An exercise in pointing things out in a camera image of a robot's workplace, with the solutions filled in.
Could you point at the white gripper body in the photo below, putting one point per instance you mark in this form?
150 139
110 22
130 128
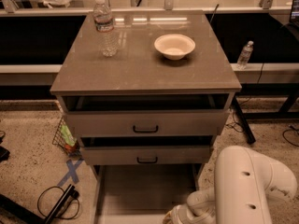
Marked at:
181 215

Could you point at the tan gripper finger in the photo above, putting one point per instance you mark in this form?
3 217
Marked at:
167 219

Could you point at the grey drawer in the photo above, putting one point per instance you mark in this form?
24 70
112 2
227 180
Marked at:
146 150
144 193
147 115

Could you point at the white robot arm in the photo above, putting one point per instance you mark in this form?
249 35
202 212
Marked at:
246 183

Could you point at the grey drawer cabinet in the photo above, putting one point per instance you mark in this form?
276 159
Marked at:
138 68

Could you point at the black table leg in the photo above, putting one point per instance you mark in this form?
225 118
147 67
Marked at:
246 128

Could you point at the black stand leg left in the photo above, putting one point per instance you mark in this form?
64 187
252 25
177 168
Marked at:
66 207

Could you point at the white paper bowl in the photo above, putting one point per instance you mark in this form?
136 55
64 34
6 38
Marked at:
174 47

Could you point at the small background water bottle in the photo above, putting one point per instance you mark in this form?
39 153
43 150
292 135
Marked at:
245 55

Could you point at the clear plastic water bottle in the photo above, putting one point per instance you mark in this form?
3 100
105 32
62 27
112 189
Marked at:
104 25

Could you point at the wire mesh basket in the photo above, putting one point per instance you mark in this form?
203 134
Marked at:
64 139

